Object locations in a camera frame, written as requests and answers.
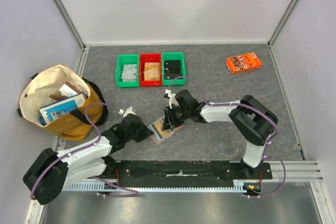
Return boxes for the beige credit card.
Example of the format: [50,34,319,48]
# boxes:
[149,119,173,141]

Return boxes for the tan leather card holder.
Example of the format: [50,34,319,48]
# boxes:
[148,117,183,145]

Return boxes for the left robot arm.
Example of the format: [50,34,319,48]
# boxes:
[23,114,153,205]

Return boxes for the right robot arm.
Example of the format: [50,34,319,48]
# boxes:
[162,89,279,179]

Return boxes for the black cards in green bin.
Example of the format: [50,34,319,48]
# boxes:
[164,60,182,80]

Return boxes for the beige cards in red bin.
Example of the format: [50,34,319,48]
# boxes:
[143,62,160,81]

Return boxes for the grey cards in green bin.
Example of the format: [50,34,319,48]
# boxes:
[121,64,138,82]

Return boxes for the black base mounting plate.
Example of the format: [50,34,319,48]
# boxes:
[99,161,272,188]

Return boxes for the right green plastic bin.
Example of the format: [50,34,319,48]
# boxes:
[161,52,186,86]

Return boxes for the green plastic bin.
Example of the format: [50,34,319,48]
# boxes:
[161,52,186,86]
[115,54,140,88]

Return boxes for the red plastic bin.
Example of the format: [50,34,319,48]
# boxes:
[139,53,162,87]

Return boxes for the left green plastic bin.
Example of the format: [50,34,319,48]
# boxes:
[115,54,140,88]

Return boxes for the white packet in bag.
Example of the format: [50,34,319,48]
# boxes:
[59,84,78,97]

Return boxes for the orange screw box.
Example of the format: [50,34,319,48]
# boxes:
[225,52,263,74]

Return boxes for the brown item in bag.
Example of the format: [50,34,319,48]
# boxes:
[49,82,81,101]

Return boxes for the blue book in bag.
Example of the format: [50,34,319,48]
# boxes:
[39,93,86,126]

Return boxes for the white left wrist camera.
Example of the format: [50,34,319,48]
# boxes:
[118,106,135,117]

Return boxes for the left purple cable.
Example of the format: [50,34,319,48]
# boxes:
[30,102,140,200]

